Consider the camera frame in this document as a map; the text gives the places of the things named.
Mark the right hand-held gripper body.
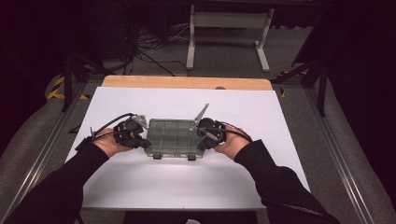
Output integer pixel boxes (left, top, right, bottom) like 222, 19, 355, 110
190, 103, 227, 147

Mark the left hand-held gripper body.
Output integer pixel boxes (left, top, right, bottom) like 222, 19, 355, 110
112, 113, 149, 149

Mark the grey clear compartment box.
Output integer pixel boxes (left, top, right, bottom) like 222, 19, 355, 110
144, 119, 206, 161

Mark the person's right hand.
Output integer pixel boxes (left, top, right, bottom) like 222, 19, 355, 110
213, 125, 252, 161

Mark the person's left hand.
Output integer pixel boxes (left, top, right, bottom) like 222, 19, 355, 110
92, 135, 134, 159

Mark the white board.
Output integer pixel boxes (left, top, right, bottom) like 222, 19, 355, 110
64, 86, 311, 210

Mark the black tripod stand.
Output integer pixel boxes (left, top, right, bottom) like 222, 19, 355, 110
270, 59, 328, 118
60, 46, 110, 113

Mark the yellow black floor tape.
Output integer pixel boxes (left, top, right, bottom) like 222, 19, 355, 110
46, 76, 91, 101

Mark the white metal stand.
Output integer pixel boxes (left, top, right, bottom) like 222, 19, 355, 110
186, 4, 276, 73

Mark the left hand-held gripper cable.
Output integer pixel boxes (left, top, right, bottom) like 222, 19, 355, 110
76, 112, 138, 152

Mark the hand-held gripper cable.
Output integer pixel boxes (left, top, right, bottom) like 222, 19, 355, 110
76, 112, 138, 152
202, 120, 253, 143

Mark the right hand-held gripper cable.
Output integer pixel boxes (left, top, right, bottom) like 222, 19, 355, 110
202, 120, 253, 143

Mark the aluminium rail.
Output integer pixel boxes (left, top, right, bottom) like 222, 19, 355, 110
303, 88, 375, 224
0, 82, 89, 224

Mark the tangle of floor cables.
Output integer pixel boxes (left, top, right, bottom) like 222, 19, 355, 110
122, 22, 191, 77

